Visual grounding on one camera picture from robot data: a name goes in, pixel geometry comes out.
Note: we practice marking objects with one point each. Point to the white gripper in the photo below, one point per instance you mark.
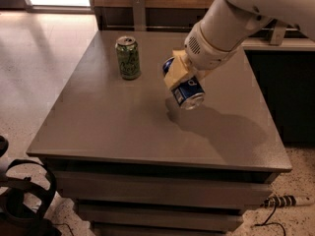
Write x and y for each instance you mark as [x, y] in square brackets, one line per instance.
[206, 53]

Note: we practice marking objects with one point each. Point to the blue pepsi can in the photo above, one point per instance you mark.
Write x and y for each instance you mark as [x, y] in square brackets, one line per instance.
[189, 94]

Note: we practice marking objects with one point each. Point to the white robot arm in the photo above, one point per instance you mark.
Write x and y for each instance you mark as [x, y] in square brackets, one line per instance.
[215, 39]

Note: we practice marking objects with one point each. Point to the green soda can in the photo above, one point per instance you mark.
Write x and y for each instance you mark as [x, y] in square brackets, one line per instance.
[128, 57]

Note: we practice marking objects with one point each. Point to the grey table with drawers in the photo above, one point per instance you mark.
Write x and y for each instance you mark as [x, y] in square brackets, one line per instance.
[136, 164]

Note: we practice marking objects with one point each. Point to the white power strip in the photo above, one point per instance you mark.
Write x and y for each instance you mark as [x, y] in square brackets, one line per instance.
[288, 201]

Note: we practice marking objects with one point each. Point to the left metal bracket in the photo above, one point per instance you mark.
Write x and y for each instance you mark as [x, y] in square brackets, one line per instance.
[139, 15]

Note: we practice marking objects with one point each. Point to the metal bracket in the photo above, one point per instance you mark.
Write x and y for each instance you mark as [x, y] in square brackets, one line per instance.
[139, 15]
[277, 33]

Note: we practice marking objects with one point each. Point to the right metal bracket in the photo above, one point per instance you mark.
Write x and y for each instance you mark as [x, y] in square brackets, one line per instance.
[277, 33]

